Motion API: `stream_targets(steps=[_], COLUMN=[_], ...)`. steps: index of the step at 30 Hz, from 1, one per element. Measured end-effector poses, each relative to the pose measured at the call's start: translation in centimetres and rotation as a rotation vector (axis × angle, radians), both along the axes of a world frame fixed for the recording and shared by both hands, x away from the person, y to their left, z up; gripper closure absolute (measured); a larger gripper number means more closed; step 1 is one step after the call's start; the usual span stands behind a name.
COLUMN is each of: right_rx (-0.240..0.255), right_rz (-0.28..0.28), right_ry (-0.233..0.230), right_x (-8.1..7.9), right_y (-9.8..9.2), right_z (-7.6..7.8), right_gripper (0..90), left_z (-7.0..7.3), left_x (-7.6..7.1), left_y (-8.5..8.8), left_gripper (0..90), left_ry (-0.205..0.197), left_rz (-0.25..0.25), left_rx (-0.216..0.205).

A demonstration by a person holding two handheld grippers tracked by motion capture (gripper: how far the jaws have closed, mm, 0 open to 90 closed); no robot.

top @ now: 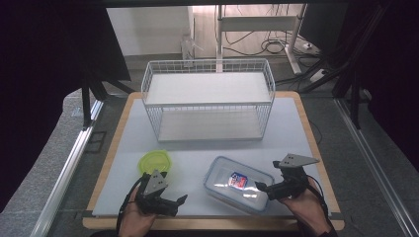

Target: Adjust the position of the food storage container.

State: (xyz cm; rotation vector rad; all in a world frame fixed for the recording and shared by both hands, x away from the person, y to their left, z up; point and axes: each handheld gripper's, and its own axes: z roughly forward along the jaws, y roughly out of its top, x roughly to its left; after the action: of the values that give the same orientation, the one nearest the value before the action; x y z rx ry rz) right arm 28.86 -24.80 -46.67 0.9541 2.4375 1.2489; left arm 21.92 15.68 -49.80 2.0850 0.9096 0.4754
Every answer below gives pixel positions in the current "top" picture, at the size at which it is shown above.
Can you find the person's left hand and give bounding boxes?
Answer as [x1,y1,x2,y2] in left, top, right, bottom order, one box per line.
[118,187,158,237]

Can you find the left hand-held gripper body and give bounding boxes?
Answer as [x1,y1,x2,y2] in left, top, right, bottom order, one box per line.
[135,169,169,215]

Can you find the black metal stand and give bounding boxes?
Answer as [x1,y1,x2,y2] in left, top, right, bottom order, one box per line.
[297,55,365,130]
[80,69,136,128]

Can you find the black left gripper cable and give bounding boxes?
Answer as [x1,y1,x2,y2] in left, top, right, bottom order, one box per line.
[116,173,148,235]

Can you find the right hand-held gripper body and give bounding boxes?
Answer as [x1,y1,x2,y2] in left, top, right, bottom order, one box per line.
[272,153,320,199]

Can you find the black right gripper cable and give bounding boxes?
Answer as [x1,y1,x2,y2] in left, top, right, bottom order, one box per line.
[305,175,331,219]

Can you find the green round lidded container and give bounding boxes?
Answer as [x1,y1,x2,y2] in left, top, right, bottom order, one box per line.
[137,149,173,178]

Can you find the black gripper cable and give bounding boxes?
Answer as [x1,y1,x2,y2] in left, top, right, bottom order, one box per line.
[116,173,148,235]
[305,175,331,219]

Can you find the white desk frame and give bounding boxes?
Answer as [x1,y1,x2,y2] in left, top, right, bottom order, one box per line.
[215,3,309,75]

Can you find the black curtain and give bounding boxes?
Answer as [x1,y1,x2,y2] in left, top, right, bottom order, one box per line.
[0,0,131,213]
[330,0,419,164]

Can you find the light grey table mat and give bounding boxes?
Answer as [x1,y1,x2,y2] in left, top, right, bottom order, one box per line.
[92,97,332,217]

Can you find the black floor cables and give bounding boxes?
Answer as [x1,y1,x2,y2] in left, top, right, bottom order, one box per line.
[223,29,319,57]

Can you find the clear rectangular lidded container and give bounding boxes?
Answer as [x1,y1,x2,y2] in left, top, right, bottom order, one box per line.
[203,155,276,214]

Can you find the aluminium rail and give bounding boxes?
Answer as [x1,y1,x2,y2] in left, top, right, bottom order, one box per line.
[333,98,419,237]
[30,100,105,237]

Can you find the white power strip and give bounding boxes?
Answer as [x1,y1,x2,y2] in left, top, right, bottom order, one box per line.
[309,68,329,84]

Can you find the person's right hand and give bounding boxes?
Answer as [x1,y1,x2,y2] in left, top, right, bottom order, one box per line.
[279,177,331,237]

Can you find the white wire shelf rack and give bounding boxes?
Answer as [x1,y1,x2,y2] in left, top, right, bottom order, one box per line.
[140,58,277,143]

